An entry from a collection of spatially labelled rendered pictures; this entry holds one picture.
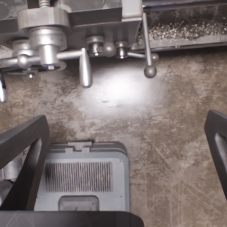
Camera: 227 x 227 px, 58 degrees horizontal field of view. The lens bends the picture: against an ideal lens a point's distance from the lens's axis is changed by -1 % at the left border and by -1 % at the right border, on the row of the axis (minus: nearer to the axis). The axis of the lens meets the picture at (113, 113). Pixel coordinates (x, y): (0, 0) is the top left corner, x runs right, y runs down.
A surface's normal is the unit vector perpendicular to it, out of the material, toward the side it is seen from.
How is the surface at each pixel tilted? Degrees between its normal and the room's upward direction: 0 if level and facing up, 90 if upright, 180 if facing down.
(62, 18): 45
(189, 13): 0
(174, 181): 0
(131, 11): 0
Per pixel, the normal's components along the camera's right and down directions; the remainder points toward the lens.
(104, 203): -0.03, 0.10
